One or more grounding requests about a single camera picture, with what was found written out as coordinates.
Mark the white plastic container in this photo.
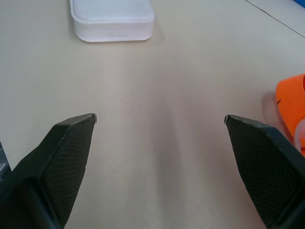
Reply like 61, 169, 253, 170
70, 0, 156, 43

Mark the orange fabric object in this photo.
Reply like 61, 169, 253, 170
275, 73, 305, 157

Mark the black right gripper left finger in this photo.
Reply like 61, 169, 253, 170
0, 113, 97, 229

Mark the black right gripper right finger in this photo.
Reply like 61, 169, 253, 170
224, 114, 305, 229

